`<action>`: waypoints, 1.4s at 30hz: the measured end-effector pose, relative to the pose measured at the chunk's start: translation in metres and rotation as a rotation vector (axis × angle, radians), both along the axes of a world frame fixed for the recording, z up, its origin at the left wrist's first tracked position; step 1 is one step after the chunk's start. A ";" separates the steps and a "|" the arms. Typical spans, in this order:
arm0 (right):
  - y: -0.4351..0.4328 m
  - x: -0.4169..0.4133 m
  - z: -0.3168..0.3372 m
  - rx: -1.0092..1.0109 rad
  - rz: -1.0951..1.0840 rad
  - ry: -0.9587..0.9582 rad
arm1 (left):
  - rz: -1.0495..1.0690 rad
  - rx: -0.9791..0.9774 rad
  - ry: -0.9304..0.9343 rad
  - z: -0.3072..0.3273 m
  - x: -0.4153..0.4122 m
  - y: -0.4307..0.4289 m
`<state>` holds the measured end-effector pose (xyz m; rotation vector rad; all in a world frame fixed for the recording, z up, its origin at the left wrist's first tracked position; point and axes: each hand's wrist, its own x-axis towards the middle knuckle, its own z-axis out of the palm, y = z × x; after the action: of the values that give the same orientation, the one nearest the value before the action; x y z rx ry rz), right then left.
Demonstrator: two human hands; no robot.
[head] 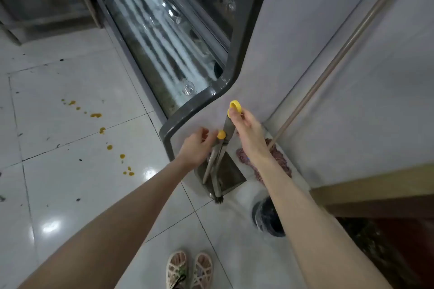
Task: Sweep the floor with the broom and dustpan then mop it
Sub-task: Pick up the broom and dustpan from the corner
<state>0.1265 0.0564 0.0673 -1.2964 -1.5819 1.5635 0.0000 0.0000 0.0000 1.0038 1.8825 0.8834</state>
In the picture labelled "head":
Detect person's left hand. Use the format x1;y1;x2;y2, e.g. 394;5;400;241
176;126;220;172

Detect person's right hand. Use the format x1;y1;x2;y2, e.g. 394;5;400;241
227;107;272;164

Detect grey broom with yellow cap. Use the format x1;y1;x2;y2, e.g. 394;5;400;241
210;99;243;205

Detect grey dustpan with yellow-tipped handle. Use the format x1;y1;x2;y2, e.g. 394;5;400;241
196;129;247;197

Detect person's right forearm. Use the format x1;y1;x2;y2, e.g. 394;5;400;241
256;149;394;289

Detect person's left forearm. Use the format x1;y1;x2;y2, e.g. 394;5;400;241
17;158;190;289

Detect black trash bin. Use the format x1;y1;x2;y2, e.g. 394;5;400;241
251;196;286;238

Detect person's left beige sandal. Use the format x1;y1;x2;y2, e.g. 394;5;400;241
166;250;188;289

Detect person's beige sandal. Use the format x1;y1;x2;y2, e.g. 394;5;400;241
190;252;213;289
166;250;188;289

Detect person's right beige sandal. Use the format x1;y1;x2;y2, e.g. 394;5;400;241
190;252;213;289

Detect grey glass display freezer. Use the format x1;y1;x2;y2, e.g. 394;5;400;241
66;0;394;198

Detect orange liquid spill drops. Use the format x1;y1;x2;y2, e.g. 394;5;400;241
61;98;135;177

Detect stainless steel table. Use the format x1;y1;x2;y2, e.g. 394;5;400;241
0;0;102;46

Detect pink string mop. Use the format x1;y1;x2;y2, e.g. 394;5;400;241
236;0;425;186

